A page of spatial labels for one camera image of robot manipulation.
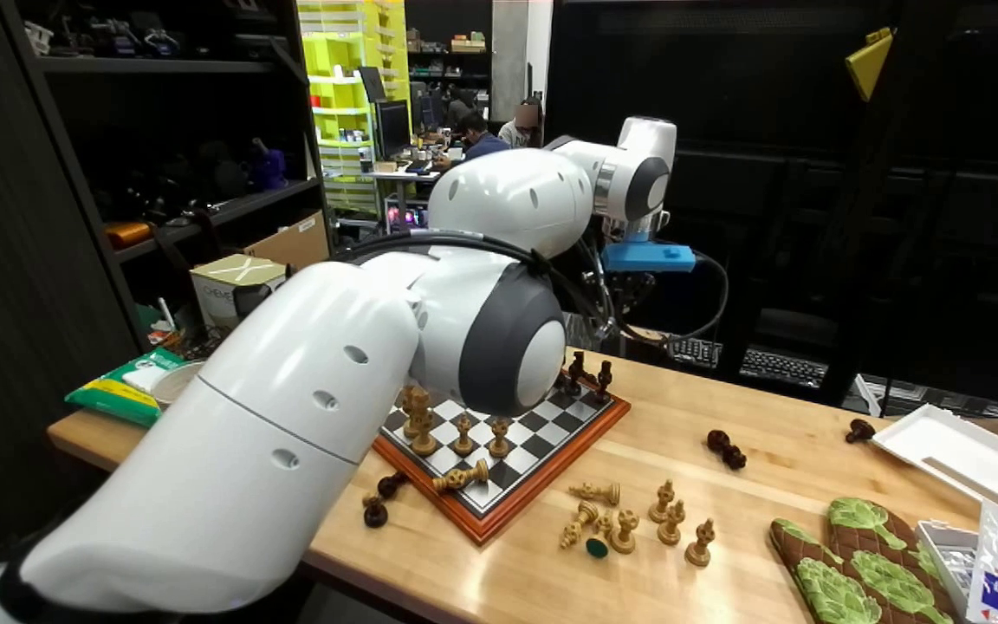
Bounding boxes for clear plastic container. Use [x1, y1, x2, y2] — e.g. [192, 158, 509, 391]
[914, 517, 987, 616]

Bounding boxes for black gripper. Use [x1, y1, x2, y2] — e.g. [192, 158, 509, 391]
[576, 267, 645, 339]

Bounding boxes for white Chemex box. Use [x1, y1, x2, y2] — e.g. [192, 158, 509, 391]
[188, 250, 290, 345]

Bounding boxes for chessboard with orange wooden frame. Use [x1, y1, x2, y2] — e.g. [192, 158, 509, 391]
[372, 363, 636, 548]

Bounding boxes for seated person in blue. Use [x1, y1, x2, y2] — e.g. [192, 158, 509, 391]
[456, 115, 506, 164]

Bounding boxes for long haired seated woman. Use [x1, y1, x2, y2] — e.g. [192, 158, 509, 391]
[496, 96, 549, 152]

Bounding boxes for yellow triangular sign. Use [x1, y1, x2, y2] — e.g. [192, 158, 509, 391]
[846, 22, 900, 100]

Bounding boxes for white flat tray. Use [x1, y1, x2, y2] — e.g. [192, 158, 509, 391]
[870, 400, 998, 512]

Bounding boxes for brown green oven mitt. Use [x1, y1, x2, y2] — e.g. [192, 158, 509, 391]
[823, 493, 963, 624]
[770, 512, 888, 624]

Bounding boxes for green wipes packet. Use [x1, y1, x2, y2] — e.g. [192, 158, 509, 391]
[63, 345, 192, 433]

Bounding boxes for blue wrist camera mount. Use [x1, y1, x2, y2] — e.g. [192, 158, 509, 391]
[603, 238, 700, 278]

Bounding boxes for black shelving unit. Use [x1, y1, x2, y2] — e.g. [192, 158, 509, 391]
[0, 0, 331, 349]

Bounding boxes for yellow green storage bins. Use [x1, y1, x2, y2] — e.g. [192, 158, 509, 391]
[294, 0, 417, 223]

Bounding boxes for orange object on shelf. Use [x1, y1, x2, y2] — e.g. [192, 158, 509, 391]
[104, 220, 160, 250]

